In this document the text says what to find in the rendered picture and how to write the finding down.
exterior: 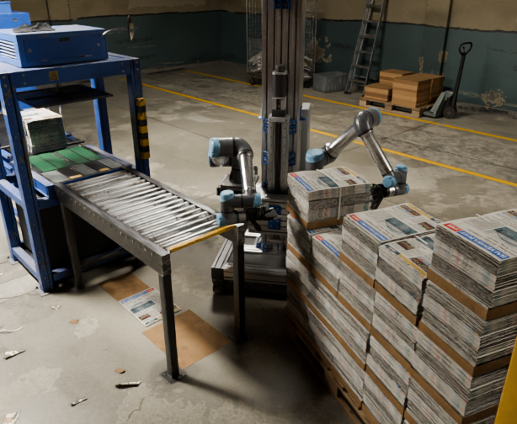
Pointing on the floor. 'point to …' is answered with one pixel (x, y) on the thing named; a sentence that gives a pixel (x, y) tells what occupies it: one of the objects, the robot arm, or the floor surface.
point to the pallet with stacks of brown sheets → (404, 92)
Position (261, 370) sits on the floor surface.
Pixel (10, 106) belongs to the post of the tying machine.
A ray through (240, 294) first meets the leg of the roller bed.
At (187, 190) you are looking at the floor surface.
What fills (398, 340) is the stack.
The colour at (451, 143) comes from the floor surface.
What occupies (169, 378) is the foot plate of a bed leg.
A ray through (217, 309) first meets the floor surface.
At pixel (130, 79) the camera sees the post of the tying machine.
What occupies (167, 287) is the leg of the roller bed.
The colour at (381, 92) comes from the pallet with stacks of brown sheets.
